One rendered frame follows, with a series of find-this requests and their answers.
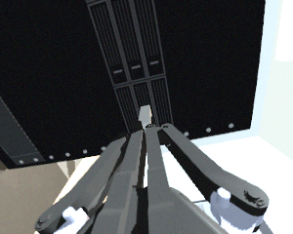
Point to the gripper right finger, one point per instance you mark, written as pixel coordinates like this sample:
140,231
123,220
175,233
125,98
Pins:
238,205

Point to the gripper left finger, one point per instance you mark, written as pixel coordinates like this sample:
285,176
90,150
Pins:
73,209

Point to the black server rack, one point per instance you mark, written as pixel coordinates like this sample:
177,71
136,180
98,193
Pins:
57,101

